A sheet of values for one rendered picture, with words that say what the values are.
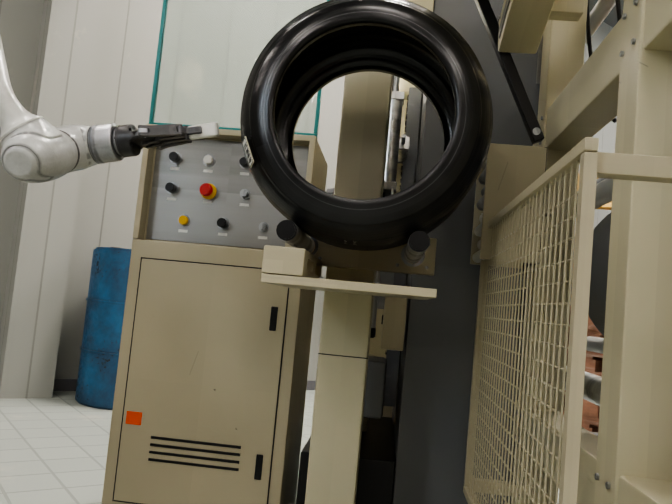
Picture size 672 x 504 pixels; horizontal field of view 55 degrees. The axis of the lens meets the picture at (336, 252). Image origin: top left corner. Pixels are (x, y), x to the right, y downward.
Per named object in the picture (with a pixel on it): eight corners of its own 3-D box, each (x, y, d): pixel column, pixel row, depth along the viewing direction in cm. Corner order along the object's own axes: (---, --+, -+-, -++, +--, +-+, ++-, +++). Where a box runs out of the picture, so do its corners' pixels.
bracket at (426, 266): (284, 263, 173) (288, 227, 174) (433, 276, 169) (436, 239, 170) (282, 262, 170) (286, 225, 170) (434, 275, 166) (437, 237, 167)
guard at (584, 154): (462, 492, 166) (482, 225, 172) (470, 492, 166) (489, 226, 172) (549, 704, 77) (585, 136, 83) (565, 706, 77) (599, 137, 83)
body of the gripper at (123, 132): (111, 121, 148) (149, 115, 147) (126, 131, 156) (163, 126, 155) (112, 152, 147) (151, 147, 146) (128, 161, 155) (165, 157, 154)
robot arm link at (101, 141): (105, 131, 157) (128, 128, 156) (107, 167, 156) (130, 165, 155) (86, 120, 148) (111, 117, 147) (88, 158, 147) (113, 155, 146)
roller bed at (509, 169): (469, 264, 181) (477, 160, 184) (523, 268, 180) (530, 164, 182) (479, 258, 162) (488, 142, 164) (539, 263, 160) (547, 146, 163)
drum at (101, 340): (160, 393, 459) (175, 257, 467) (195, 411, 405) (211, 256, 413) (63, 393, 423) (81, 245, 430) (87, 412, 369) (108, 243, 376)
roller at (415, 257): (413, 242, 168) (425, 256, 168) (400, 253, 168) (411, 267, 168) (420, 225, 133) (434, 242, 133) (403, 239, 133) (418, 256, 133)
